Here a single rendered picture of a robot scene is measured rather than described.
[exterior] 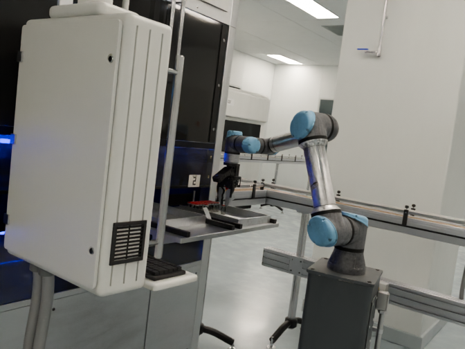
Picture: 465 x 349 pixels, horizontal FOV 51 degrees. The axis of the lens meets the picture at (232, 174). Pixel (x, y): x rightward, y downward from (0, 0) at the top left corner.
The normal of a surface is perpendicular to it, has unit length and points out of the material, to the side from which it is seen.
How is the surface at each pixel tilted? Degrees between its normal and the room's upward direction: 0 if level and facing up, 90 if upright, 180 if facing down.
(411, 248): 90
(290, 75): 90
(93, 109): 90
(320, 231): 97
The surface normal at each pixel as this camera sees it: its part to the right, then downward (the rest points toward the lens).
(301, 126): -0.78, -0.17
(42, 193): -0.61, 0.00
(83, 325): 0.80, 0.15
